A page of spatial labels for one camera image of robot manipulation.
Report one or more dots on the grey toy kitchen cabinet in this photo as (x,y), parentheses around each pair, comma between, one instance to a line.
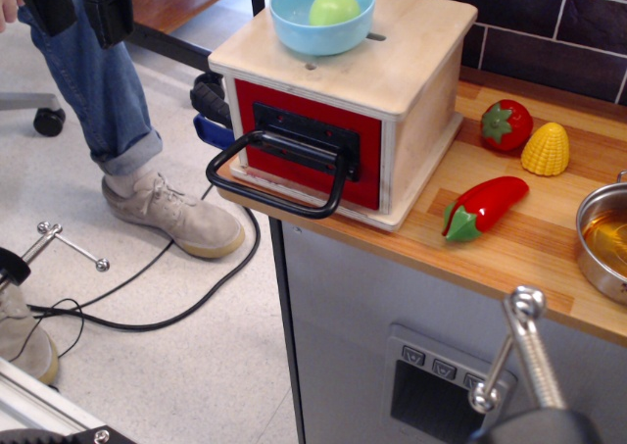
(386,332)

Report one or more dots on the office chair caster base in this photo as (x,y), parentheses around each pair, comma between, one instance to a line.
(49,118)

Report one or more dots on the right metal clamp screw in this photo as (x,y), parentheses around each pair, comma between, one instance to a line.
(522,309)

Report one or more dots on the wooden box housing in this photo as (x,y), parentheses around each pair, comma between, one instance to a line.
(405,73)

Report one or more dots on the metal clamp screw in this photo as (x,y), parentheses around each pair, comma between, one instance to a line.
(522,309)
(15,269)

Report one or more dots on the blue black clamp handle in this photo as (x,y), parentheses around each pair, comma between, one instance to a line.
(213,122)

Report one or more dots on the light blue bowl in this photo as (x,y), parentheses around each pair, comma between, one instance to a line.
(322,27)

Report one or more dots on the yellow toy corn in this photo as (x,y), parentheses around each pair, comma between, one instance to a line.
(547,153)

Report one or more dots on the red toy chili pepper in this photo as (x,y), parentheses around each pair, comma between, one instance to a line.
(479,208)

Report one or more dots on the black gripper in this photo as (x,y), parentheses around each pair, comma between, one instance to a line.
(111,20)

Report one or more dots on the person hand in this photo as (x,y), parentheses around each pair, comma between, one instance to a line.
(9,12)

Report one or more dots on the beige sneaker near table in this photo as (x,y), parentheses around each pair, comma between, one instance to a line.
(196,226)

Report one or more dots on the beige sneaker lower left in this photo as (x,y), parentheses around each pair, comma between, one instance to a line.
(24,342)

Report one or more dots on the aluminium frame rail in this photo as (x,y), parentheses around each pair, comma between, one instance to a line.
(32,412)

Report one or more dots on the left metal clamp screw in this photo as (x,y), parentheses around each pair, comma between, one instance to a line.
(15,269)

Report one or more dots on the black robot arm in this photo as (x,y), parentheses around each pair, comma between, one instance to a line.
(53,16)

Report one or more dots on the stainless steel pot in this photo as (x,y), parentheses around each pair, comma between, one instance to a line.
(601,229)

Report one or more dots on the green toy ball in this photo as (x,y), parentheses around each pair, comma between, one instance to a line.
(333,12)

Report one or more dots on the person leg in jeans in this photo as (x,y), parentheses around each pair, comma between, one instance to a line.
(104,91)

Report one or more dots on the red toy strawberry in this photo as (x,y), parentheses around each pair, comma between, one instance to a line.
(506,125)

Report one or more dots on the red front wooden drawer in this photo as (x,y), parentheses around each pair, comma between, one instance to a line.
(332,153)

